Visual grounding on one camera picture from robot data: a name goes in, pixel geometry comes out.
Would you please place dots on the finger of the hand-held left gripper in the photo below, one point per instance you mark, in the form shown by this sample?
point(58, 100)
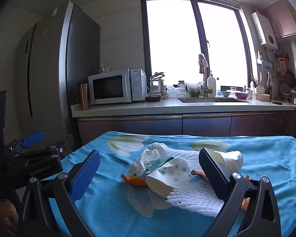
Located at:
point(33, 138)
point(63, 144)

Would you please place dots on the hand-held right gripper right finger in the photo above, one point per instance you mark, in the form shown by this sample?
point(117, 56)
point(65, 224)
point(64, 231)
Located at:
point(212, 175)

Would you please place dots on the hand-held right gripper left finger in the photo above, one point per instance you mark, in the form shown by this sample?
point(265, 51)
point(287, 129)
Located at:
point(85, 175)

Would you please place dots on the crushed blue-dotted paper cup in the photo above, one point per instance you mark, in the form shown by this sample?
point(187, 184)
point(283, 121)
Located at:
point(162, 181)
point(233, 159)

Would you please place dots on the orange peel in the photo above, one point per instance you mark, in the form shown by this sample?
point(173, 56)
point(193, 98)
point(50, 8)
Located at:
point(135, 181)

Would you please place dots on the person's left hand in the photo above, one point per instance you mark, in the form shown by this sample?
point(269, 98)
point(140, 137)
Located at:
point(2, 211)

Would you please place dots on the white foam fruit net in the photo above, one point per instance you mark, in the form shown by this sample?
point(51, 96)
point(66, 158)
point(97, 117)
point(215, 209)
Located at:
point(194, 197)

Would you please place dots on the blue floral blanket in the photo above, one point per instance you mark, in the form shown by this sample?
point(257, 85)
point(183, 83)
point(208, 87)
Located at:
point(108, 202)

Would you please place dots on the steel travel tumbler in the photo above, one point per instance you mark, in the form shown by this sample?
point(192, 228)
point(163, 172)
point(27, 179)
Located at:
point(84, 96)

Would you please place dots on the green wrapper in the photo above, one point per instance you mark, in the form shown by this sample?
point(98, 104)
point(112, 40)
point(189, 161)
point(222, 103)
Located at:
point(157, 165)

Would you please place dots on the grey refrigerator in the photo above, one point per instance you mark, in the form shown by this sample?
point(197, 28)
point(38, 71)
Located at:
point(51, 79)

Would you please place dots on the crumpled white tissue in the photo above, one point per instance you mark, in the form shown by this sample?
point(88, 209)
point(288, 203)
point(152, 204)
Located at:
point(148, 158)

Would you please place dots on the white microwave oven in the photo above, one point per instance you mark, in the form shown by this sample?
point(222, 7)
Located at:
point(106, 86)

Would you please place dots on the kitchen counter with purple cabinets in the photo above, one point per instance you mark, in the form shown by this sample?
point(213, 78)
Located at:
point(138, 126)

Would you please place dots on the kitchen sink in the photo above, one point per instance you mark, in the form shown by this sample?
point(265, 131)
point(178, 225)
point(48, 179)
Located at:
point(212, 100)

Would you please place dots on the small white bowl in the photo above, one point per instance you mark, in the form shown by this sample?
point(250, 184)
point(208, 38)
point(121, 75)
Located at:
point(226, 94)

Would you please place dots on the red bowl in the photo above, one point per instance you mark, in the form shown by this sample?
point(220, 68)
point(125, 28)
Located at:
point(241, 95)

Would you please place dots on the clear food container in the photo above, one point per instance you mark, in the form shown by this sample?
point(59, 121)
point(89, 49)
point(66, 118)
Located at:
point(194, 90)

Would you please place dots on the white soap bottle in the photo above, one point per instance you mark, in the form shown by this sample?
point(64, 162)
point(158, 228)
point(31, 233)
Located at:
point(211, 86)

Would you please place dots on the metal faucet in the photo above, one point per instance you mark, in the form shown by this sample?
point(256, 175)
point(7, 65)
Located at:
point(205, 84)

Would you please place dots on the clear plastic bag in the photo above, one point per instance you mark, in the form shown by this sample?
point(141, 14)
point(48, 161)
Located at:
point(174, 91)

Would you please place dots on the cream round container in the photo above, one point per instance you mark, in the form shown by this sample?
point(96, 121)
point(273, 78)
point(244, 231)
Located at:
point(262, 96)

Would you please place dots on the kitchen knife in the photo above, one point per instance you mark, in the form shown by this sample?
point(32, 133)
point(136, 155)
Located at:
point(271, 101)

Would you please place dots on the glass jar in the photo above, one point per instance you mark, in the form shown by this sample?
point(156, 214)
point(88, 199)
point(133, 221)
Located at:
point(181, 84)

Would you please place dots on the dark bowl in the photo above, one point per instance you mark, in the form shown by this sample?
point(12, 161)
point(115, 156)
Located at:
point(153, 97)

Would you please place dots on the white slotted spatula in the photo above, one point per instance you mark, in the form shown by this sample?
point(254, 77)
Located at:
point(259, 88)

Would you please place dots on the glass electric kettle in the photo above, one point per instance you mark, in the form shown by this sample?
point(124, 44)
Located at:
point(157, 84)

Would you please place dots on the brown cloth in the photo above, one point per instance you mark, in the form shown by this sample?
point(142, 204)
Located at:
point(202, 64)

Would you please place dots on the grey plate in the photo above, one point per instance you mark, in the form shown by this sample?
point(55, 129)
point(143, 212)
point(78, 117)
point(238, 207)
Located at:
point(285, 90)

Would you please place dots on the metal strainer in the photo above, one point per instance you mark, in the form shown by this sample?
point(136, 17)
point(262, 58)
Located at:
point(280, 74)

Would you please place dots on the black frying pan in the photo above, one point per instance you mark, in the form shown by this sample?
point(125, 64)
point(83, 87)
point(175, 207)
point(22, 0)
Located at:
point(290, 79)

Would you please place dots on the orange grater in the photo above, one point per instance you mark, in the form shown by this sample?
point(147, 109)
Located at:
point(282, 63)

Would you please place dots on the window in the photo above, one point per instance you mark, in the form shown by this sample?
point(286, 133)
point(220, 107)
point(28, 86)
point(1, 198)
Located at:
point(172, 42)

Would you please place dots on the white water heater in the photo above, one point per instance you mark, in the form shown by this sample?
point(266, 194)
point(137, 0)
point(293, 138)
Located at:
point(265, 30)

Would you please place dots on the pink upper cabinet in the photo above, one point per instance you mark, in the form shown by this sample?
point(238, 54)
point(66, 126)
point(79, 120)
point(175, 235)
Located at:
point(281, 19)

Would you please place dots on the wall rack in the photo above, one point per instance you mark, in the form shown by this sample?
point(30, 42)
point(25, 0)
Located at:
point(264, 63)

